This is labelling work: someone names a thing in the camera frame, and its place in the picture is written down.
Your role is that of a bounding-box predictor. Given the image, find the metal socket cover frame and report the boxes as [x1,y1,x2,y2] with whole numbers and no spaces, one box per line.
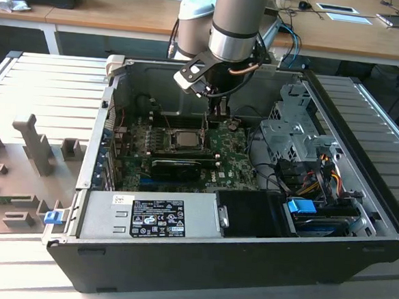
[199,111,212,148]

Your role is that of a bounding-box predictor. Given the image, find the silver CPU green edge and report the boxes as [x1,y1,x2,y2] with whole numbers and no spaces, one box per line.
[175,130,204,148]

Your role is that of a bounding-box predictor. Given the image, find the thin metal locking lever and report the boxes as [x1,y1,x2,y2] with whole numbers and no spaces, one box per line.
[161,114,175,136]

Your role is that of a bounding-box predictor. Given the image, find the black RAM slot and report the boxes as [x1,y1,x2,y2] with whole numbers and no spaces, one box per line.
[152,148,217,160]
[153,144,214,154]
[152,115,204,126]
[152,121,204,131]

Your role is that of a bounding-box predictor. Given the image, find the CPU socket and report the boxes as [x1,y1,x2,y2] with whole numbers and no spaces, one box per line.
[167,126,210,151]

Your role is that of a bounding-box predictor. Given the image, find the pale blue teach pendant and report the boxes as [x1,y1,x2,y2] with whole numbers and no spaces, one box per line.
[256,18,284,69]

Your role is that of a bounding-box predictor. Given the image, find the perforated metal drive cage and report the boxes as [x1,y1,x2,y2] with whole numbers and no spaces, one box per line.
[255,79,344,173]

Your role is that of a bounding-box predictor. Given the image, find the green motherboard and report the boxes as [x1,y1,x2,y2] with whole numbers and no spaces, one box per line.
[112,111,268,202]

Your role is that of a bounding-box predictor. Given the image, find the black graphics card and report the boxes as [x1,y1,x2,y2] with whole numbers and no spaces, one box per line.
[148,156,203,184]

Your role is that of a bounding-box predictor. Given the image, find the beige plastic case latch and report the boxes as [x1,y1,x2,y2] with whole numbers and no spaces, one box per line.
[104,53,126,83]

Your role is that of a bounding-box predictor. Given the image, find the wooden desk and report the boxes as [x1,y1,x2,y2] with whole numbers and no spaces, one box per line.
[0,0,94,57]
[44,0,399,68]

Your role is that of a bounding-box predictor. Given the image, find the hard disk in blue carrier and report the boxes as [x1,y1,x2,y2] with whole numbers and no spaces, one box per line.
[283,195,354,242]

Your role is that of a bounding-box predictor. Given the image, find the silver power supply unit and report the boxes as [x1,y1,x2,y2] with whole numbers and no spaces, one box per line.
[75,184,227,251]

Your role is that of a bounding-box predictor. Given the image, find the black PC case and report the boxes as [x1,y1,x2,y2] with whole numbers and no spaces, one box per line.
[38,51,399,299]

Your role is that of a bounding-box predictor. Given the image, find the blue case latch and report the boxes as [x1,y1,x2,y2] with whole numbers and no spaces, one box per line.
[43,209,63,226]

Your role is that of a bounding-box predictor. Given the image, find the grey parts rack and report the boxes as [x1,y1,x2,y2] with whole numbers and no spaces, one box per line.
[0,111,90,244]

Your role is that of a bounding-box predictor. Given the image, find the copper coloured cable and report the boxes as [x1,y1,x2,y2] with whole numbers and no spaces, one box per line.
[228,61,260,78]

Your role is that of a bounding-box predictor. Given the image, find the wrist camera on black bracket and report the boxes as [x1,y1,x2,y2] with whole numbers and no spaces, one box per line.
[171,48,216,99]

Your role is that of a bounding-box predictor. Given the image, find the blue cable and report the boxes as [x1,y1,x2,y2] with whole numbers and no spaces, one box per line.
[279,21,303,70]

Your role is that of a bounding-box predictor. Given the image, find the thin red wire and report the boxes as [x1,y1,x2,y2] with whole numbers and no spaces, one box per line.
[109,104,127,131]

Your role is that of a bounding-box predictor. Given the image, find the yellow red power wires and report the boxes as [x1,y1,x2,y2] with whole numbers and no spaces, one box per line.
[297,152,346,201]

